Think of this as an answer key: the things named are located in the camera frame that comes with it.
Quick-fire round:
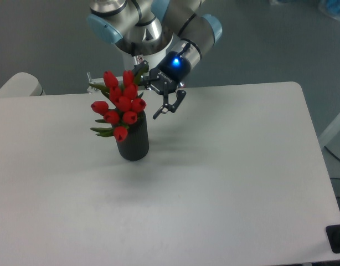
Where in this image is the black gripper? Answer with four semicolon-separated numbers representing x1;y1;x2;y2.
131;51;192;120

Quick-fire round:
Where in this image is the red tulip bouquet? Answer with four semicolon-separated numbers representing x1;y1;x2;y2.
90;70;147;142

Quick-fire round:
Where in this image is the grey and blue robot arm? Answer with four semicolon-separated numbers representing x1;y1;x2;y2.
86;1;223;119

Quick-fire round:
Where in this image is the black ribbed vase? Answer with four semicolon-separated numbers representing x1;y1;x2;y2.
117;111;150;161

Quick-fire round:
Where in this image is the white rounded chair part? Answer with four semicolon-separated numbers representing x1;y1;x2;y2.
0;72;46;98

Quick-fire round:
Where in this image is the white furniture piece right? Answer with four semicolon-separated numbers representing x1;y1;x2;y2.
318;112;340;150

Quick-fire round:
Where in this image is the blue plastic bag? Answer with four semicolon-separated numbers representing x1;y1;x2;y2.
318;0;340;21

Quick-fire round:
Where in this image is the black box at table edge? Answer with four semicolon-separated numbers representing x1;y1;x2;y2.
326;224;340;254

